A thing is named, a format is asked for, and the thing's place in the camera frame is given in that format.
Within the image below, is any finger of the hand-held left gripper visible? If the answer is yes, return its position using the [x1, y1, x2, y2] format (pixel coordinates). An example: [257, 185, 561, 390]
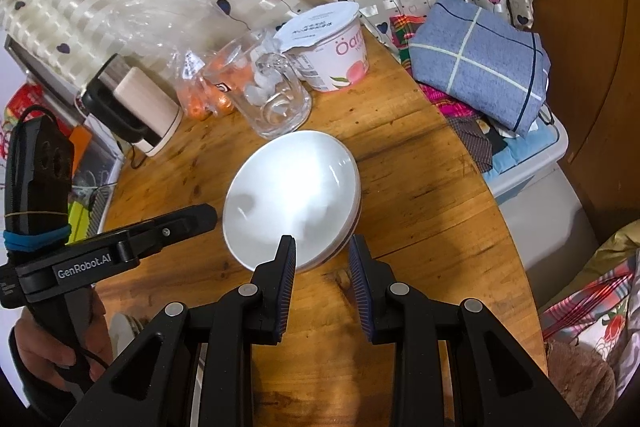
[127, 203, 218, 260]

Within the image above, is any clear glass mug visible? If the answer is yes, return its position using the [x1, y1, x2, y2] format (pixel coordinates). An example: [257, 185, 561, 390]
[202, 27, 313, 139]

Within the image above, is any blue checked folded cloth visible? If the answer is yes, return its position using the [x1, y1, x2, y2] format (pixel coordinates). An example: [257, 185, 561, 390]
[407, 0, 552, 136]

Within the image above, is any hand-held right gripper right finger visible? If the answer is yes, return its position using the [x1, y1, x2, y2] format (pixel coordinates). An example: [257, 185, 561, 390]
[349, 235, 581, 427]

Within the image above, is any dark striped cloth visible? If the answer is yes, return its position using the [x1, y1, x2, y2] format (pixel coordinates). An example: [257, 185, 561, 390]
[444, 114, 507, 174]

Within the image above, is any brown wooden wardrobe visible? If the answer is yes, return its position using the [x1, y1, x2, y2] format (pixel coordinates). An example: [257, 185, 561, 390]
[530, 0, 640, 235]

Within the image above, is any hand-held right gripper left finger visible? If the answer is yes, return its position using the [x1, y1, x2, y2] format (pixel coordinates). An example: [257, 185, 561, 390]
[60, 234, 297, 427]

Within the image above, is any white plastic storage box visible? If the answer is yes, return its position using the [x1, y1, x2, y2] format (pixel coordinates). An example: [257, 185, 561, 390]
[482, 104, 603, 305]

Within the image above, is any floral plaid blanket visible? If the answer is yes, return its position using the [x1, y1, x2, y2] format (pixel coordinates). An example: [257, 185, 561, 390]
[539, 251, 640, 390]

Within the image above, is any pink plaid cloth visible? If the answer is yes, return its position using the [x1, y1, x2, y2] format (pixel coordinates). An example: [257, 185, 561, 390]
[387, 13, 483, 118]

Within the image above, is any person's left hand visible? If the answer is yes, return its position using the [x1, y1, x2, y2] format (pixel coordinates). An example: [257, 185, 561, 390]
[10, 292, 108, 390]

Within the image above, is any clear plastic bag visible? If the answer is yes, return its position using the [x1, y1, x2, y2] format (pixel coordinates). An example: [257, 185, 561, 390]
[95, 0, 213, 75]

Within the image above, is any white yogurt cup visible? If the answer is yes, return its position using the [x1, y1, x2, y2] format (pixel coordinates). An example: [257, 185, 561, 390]
[274, 3, 371, 93]

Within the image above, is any white electric kettle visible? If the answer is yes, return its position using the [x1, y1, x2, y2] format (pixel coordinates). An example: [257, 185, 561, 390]
[75, 53, 184, 158]

